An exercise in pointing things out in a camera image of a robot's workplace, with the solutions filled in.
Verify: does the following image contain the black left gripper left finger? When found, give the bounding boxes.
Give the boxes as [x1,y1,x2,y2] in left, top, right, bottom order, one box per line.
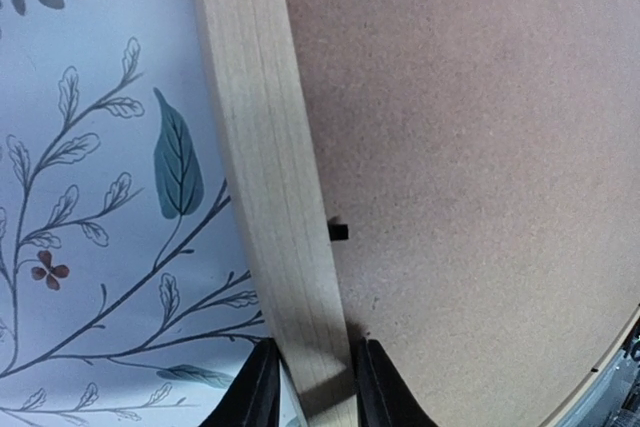
[200,338,280,427]

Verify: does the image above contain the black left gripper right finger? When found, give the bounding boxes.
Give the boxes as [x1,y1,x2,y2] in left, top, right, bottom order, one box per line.
[354,338,437,427]

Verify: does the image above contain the brown frame backing board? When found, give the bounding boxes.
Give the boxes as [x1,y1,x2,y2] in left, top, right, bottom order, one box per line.
[287,0,639,426]

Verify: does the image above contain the light wooden picture frame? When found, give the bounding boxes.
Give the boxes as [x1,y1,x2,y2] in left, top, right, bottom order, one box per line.
[196,0,639,426]

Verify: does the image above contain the floral patterned table cover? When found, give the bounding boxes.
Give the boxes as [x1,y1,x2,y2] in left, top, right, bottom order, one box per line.
[0,0,281,427]

